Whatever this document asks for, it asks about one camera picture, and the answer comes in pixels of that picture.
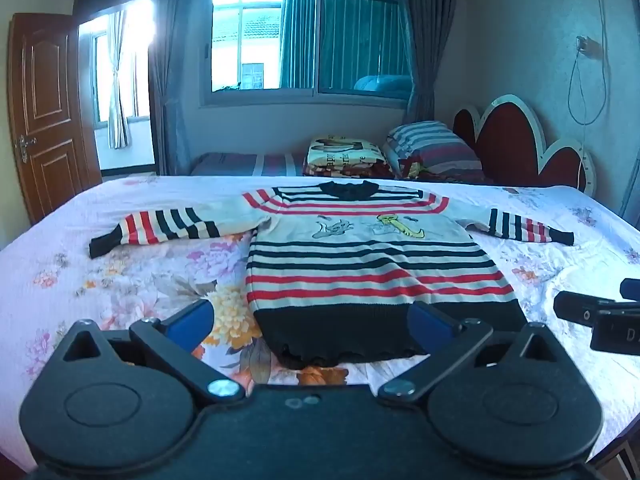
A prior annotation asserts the red scalloped headboard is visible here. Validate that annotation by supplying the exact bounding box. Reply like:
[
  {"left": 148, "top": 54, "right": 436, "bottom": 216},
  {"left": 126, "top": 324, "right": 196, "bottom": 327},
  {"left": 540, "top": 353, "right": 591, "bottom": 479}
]
[{"left": 452, "top": 93, "right": 599, "bottom": 197}]

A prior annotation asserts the floral bedsheet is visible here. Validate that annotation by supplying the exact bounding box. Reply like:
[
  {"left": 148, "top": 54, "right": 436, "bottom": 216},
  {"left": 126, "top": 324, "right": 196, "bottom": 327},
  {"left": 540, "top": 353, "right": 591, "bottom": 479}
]
[{"left": 0, "top": 174, "right": 640, "bottom": 463}]

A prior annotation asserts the hanging white cable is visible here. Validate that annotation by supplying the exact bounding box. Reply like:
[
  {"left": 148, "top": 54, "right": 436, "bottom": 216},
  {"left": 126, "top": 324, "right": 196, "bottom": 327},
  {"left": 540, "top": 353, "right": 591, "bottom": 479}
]
[{"left": 567, "top": 0, "right": 610, "bottom": 127}]

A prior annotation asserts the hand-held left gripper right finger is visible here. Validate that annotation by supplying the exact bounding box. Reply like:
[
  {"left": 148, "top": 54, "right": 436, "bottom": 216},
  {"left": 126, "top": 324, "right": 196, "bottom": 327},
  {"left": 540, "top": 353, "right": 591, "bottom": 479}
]
[{"left": 376, "top": 302, "right": 557, "bottom": 405}]

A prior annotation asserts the striped pillow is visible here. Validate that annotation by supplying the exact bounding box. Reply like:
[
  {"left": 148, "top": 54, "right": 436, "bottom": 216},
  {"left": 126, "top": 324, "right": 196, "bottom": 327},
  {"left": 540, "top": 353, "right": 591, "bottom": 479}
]
[{"left": 384, "top": 120, "right": 485, "bottom": 180}]

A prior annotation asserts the large sliding window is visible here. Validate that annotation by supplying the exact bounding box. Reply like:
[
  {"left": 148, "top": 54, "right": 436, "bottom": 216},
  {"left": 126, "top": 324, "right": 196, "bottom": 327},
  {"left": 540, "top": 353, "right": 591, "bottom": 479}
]
[{"left": 199, "top": 0, "right": 417, "bottom": 109}]

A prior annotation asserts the white sheer curtain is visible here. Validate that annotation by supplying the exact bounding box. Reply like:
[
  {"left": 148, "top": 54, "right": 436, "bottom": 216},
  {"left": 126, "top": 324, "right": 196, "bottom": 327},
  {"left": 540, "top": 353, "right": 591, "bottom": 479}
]
[{"left": 107, "top": 9, "right": 132, "bottom": 151}]

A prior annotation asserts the brown wooden door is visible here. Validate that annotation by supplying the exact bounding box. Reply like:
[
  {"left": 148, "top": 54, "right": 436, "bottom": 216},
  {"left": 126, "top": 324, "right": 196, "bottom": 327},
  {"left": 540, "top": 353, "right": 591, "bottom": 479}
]
[{"left": 7, "top": 12, "right": 104, "bottom": 226}]

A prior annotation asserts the metal door handle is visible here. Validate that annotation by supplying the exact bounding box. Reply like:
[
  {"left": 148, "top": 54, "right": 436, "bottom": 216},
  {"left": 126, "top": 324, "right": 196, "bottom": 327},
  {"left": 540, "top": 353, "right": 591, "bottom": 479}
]
[{"left": 15, "top": 135, "right": 37, "bottom": 164}]

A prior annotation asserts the striped knit sweater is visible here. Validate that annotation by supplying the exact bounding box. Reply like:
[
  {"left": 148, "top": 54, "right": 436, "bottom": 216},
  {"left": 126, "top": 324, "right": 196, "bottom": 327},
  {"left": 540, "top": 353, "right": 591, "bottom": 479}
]
[{"left": 89, "top": 180, "right": 576, "bottom": 372}]

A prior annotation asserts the folded printed blanket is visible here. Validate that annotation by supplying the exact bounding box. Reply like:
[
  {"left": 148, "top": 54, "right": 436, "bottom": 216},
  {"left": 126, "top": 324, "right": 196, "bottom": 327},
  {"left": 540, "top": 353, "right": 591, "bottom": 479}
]
[{"left": 305, "top": 135, "right": 397, "bottom": 179}]

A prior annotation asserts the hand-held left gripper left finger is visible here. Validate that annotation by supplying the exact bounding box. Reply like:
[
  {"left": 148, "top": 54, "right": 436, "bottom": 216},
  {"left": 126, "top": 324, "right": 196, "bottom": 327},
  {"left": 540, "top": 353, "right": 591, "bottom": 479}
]
[{"left": 62, "top": 299, "right": 247, "bottom": 409}]

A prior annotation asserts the wall socket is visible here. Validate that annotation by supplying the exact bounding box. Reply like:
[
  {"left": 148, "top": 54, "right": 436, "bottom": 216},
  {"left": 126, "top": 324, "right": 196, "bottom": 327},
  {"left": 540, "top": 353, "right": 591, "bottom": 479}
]
[{"left": 575, "top": 35, "right": 604, "bottom": 59}]

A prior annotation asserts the grey-blue curtain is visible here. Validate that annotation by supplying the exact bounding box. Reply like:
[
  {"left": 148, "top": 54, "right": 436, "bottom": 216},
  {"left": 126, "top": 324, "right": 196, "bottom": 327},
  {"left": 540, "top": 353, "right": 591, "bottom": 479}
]
[
  {"left": 147, "top": 0, "right": 212, "bottom": 177},
  {"left": 397, "top": 0, "right": 467, "bottom": 124}
]

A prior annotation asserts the teal curtain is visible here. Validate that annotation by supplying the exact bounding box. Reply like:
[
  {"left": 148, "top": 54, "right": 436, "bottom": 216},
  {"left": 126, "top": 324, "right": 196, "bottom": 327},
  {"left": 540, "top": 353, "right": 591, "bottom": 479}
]
[{"left": 279, "top": 0, "right": 414, "bottom": 95}]

